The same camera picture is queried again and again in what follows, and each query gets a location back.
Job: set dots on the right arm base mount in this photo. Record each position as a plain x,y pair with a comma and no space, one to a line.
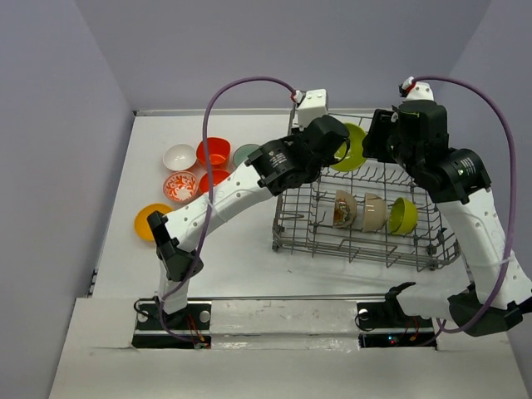
385,325

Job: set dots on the yellow bowl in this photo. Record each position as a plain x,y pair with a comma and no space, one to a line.
141,225

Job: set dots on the lime green bowl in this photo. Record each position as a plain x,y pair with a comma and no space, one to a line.
403,217
353,158

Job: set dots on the orange round bowl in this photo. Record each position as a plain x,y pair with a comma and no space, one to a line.
217,177

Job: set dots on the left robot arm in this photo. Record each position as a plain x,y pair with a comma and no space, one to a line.
286,163

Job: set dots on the pale green ceramic bowl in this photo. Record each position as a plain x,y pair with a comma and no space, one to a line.
243,152

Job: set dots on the grey wire dish rack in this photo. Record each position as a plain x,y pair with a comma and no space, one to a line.
303,220

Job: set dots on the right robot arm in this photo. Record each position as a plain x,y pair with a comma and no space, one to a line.
500,293

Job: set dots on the small white bowl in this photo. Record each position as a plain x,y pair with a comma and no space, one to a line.
179,157

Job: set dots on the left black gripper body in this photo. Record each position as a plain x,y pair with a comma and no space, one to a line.
315,171

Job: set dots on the red white patterned bowl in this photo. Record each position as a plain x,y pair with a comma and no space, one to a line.
181,186

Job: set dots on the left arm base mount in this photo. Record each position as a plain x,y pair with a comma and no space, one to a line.
189,327

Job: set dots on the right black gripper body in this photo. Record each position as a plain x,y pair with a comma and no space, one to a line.
385,142

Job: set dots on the orange square bowl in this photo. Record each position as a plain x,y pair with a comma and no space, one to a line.
218,149

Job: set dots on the beige painted ceramic bowl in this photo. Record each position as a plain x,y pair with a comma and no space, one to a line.
344,210

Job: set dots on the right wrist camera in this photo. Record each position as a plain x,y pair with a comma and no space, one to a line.
411,90

